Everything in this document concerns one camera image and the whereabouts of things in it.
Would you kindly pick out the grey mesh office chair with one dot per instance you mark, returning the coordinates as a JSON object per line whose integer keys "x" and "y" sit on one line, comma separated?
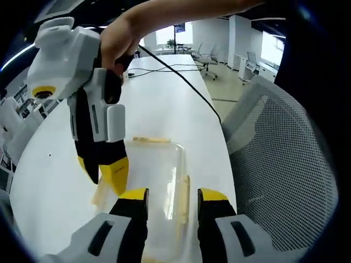
{"x": 279, "y": 164}

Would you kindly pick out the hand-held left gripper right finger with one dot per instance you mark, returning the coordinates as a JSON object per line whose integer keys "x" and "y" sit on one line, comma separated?
{"x": 222, "y": 235}

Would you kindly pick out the person's right hand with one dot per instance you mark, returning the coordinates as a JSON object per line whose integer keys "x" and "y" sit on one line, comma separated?
{"x": 120, "y": 41}

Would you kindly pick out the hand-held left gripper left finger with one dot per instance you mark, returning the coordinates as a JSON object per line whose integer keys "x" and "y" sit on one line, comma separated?
{"x": 115, "y": 235}

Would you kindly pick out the dark cloth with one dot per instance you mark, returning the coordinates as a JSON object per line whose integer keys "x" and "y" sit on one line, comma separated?
{"x": 310, "y": 60}

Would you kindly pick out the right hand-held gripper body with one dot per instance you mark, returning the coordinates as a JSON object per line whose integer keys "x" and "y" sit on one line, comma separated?
{"x": 63, "y": 60}

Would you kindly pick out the clear box with plastic buckles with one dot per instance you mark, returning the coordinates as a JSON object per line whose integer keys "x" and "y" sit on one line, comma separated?
{"x": 164, "y": 175}

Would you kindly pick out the black stand with screen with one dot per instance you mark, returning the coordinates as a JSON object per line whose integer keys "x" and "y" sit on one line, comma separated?
{"x": 178, "y": 35}

